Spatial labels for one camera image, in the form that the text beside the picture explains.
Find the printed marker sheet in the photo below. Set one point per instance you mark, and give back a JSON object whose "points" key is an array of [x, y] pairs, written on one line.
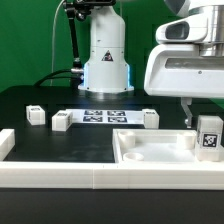
{"points": [[107, 116]]}

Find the white U-shaped fence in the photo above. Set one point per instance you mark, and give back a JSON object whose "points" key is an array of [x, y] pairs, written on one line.
{"points": [[201, 175]]}

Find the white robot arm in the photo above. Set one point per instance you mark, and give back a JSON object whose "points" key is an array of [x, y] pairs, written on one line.
{"points": [[120, 48]]}

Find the white square tabletop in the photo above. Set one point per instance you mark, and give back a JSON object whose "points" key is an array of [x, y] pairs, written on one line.
{"points": [[154, 146]]}

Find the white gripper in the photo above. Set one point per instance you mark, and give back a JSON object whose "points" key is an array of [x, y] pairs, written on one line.
{"points": [[188, 60]]}

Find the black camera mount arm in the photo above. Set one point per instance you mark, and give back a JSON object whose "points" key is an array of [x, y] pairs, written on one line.
{"points": [[80, 10]]}

